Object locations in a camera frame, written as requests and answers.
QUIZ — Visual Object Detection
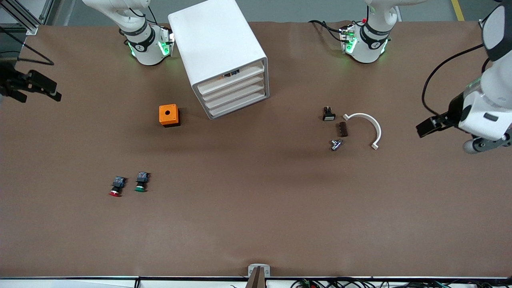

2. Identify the beige cabinet drawer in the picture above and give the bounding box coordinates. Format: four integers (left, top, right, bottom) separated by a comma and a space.
207, 90, 267, 118
203, 80, 266, 110
199, 72, 265, 102
195, 60, 265, 94

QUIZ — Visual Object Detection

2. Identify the red push button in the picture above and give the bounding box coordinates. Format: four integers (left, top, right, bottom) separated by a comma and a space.
108, 176, 127, 197

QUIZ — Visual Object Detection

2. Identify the green push button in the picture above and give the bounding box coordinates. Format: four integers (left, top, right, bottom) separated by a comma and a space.
134, 172, 150, 193

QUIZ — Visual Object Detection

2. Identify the white curved pipe clamp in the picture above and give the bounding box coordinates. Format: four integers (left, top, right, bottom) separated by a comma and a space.
343, 113, 382, 150

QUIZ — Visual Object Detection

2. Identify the orange box with hole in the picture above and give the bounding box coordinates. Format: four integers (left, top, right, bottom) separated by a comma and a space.
159, 104, 181, 128

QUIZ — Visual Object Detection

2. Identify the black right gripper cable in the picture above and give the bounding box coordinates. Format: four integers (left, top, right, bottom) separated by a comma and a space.
0, 25, 55, 66

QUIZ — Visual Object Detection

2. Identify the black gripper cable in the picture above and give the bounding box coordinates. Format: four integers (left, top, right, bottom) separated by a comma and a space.
0, 25, 55, 66
422, 43, 487, 117

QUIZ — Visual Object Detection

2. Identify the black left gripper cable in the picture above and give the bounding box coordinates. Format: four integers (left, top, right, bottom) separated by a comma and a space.
422, 43, 487, 117

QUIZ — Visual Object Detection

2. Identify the aluminium frame profile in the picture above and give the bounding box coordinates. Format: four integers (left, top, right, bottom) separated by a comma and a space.
0, 0, 55, 36

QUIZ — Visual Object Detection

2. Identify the black left arm base cable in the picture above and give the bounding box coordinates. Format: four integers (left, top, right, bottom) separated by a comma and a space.
308, 19, 347, 43

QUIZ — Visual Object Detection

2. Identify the black cable bundle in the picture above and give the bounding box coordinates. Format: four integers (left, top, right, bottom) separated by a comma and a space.
290, 278, 512, 288

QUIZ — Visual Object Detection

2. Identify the white table edge rail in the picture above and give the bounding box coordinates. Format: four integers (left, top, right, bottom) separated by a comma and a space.
0, 276, 512, 288

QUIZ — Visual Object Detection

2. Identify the grey bracket with brown post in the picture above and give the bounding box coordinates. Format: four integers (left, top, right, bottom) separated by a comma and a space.
246, 264, 271, 288

